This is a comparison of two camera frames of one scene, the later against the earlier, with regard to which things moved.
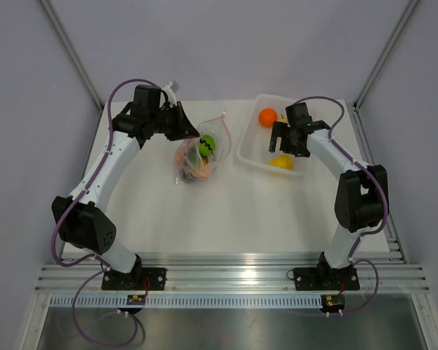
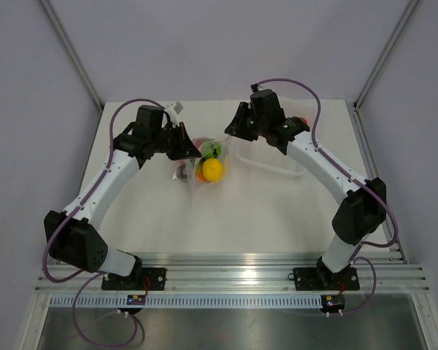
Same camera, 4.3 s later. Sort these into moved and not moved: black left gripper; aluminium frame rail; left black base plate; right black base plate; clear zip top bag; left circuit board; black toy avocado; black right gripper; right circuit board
Moved: black left gripper; clear zip top bag; black right gripper; black toy avocado
Not moved: right circuit board; left black base plate; right black base plate; left circuit board; aluminium frame rail
